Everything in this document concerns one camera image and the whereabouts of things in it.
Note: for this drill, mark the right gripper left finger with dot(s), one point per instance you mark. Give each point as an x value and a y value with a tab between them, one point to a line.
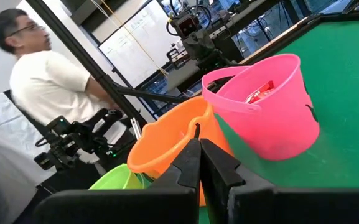
188	168

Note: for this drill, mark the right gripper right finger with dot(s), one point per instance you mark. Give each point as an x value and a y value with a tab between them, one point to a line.
218	180

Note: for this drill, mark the green plastic halloween bucket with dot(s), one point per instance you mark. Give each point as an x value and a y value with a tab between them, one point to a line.
117	179

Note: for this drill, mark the red KitKat candy bar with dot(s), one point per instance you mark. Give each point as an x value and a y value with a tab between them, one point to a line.
260	92

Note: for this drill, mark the orange plastic halloween bucket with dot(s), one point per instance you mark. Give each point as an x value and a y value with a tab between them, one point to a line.
166	140

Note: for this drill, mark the pink plastic halloween bucket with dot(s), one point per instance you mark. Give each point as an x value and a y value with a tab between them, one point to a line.
275	124

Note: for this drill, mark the wooden table platform boards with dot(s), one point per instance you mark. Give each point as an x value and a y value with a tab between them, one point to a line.
278	40

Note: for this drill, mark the person's hand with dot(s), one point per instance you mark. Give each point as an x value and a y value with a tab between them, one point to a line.
112	105

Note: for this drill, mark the person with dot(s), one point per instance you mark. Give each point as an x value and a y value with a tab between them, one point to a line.
51	84

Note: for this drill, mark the white fabric cover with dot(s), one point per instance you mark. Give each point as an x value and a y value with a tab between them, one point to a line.
5	161

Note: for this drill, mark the white wall board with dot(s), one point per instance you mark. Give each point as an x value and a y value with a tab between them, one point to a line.
142	40

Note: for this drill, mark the silver metal bracket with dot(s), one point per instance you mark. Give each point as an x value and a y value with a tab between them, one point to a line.
136	128

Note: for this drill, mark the black frame cross brace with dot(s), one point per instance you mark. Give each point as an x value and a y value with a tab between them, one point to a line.
151	95

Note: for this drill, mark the black diagonal frame strut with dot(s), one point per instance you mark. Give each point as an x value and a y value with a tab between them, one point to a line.
86	59

